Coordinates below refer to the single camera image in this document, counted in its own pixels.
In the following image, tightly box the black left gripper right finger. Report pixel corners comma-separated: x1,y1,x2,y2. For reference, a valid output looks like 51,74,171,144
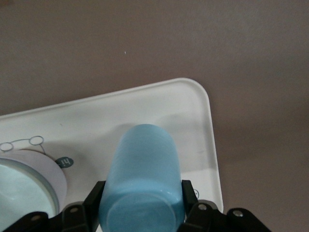
181,179,269,232

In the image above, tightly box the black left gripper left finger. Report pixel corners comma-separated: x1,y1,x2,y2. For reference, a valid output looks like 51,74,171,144
0,180,106,232

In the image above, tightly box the light blue cup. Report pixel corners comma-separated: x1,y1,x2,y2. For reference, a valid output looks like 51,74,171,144
98,123,186,232

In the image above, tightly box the white bowl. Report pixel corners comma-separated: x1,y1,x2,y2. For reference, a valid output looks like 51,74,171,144
0,148,69,219

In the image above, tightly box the beige rabbit print tray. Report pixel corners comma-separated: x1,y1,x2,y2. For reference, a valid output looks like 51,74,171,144
0,77,224,232

